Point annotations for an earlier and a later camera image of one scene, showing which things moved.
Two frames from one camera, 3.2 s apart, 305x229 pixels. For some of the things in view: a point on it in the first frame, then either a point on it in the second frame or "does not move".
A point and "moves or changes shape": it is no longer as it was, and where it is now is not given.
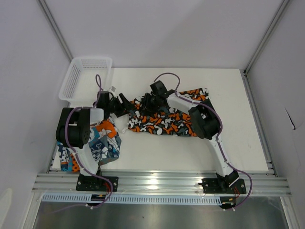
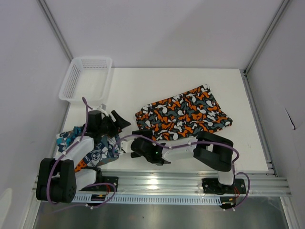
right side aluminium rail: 272,171 does not move
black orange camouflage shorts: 167,120 moves or changes shape
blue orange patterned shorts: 105,144 does not move
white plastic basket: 79,83 does not move
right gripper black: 146,105 → 149,132
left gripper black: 124,107 → 119,124
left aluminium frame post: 52,24 does not move
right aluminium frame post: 266,36 does not move
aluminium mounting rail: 151,182 does not move
